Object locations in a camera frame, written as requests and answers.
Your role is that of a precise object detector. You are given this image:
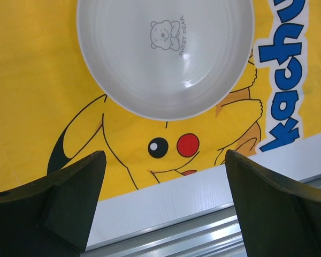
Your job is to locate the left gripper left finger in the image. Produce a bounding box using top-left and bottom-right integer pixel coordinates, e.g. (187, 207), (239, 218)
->
(0, 151), (106, 256)

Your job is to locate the aluminium rail frame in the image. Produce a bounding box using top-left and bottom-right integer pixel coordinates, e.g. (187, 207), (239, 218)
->
(84, 178), (321, 257)

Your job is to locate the white paper plate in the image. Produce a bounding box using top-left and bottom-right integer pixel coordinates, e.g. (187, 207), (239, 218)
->
(77, 1), (255, 121)

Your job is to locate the yellow pikachu cloth placemat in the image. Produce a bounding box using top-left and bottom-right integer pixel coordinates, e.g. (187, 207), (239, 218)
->
(0, 1), (321, 200)

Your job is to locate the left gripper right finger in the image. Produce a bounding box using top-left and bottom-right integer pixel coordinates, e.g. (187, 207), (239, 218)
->
(225, 150), (321, 256)

